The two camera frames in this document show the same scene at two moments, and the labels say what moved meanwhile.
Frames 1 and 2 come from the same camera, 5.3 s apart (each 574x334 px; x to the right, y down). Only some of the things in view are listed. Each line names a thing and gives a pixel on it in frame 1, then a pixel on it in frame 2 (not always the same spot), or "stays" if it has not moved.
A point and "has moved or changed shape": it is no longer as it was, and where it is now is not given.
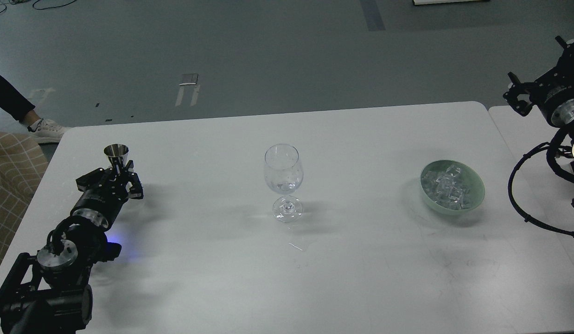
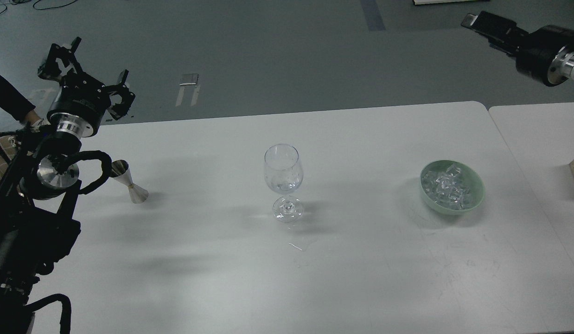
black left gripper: x=101 y=205 -> x=82 y=101
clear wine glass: x=283 y=174 stays
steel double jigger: x=117 y=154 has moved or changed shape
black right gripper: x=560 y=94 -> x=550 y=52
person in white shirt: x=9 y=98 stays
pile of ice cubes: x=446 y=188 stays
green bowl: x=451 y=187 stays
